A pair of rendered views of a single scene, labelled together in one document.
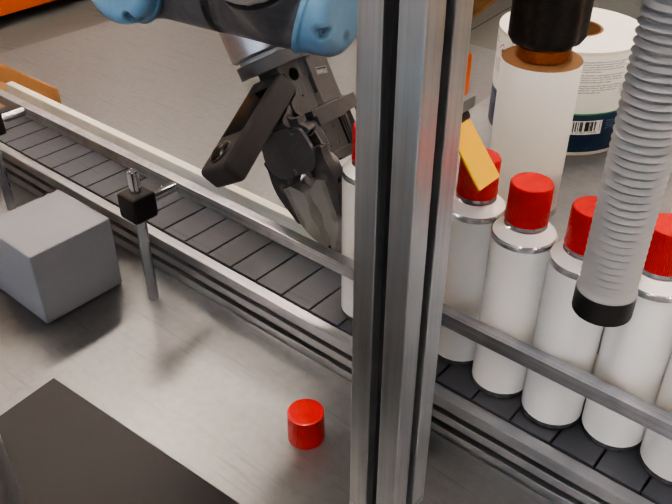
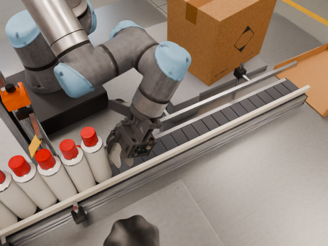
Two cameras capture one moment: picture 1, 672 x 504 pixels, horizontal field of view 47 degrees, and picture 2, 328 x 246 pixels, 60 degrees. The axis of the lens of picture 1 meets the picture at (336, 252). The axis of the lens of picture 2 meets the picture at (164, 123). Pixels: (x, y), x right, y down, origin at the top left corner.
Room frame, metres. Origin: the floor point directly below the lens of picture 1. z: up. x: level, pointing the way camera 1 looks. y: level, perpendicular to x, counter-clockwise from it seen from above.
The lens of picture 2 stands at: (0.90, -0.32, 1.59)
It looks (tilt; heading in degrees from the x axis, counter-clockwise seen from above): 52 degrees down; 111
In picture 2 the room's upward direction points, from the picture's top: straight up
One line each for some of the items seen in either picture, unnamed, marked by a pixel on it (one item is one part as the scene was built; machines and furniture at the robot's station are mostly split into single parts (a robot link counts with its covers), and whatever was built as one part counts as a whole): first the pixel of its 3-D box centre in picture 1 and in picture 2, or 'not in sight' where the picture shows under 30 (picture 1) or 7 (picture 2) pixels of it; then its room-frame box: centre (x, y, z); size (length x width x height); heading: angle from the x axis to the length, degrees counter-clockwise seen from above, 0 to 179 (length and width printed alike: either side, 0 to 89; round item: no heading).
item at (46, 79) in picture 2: not in sight; (45, 67); (0.26, 0.23, 0.95); 0.15 x 0.15 x 0.10
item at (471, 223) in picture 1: (468, 260); (56, 177); (0.55, -0.12, 0.98); 0.05 x 0.05 x 0.20
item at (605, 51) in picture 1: (564, 77); not in sight; (1.04, -0.33, 0.95); 0.20 x 0.20 x 0.14
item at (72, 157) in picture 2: not in sight; (77, 168); (0.58, -0.08, 0.98); 0.05 x 0.05 x 0.20
